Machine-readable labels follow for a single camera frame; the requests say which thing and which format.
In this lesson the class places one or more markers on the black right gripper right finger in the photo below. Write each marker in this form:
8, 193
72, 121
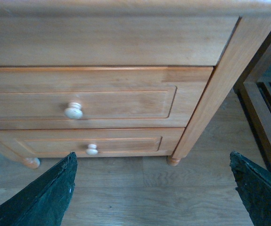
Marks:
254, 188

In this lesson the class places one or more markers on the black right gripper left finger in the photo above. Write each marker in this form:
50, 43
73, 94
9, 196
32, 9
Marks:
45, 200

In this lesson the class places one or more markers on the drawer wooden knob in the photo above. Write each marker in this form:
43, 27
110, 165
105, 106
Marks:
74, 111
92, 149

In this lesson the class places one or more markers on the dark wooden side table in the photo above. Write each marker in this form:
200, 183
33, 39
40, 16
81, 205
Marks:
254, 89

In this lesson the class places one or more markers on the wooden nightstand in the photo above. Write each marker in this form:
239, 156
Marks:
222, 34

